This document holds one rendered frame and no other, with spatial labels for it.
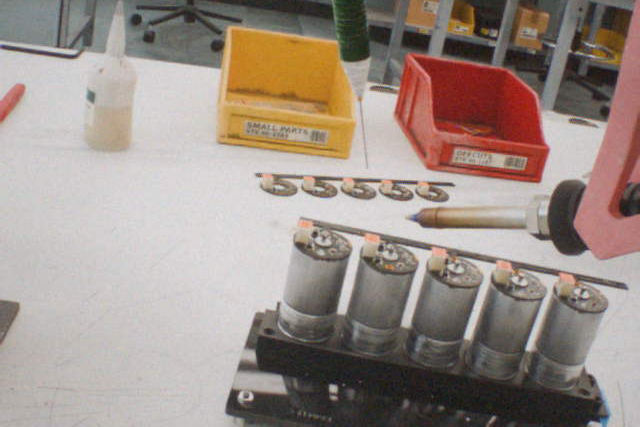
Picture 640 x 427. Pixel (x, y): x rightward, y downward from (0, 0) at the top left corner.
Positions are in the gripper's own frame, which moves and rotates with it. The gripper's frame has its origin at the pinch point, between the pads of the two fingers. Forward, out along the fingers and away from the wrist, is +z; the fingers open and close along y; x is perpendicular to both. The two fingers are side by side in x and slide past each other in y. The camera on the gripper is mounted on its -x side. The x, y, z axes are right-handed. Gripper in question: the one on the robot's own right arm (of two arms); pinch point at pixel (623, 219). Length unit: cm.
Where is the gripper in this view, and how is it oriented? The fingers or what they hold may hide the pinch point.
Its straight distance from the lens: 25.1
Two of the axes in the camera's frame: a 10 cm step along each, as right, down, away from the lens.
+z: -4.4, 6.1, 6.6
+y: -7.6, 1.4, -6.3
